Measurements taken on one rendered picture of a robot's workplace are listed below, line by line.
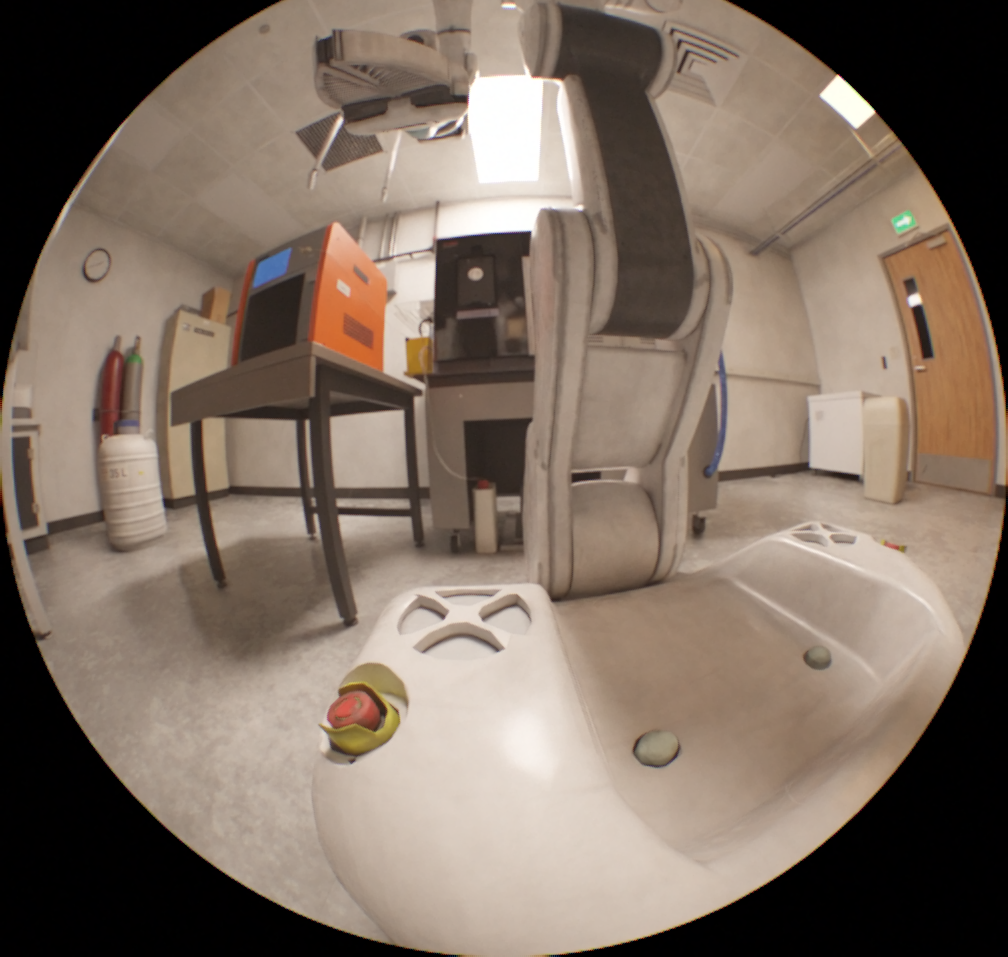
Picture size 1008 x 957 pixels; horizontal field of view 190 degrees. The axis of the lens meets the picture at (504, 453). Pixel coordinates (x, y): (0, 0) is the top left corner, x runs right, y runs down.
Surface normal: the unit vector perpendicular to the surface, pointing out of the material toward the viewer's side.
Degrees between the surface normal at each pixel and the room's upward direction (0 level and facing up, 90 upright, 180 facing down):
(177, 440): 90
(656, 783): 1
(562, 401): 125
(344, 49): 115
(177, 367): 90
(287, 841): 0
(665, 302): 136
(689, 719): 0
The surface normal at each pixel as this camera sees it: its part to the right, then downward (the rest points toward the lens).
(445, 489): -0.05, 0.06
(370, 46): 0.90, 0.37
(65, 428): 1.00, -0.04
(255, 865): -0.04, -1.00
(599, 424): 0.05, 0.62
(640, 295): 0.06, 0.78
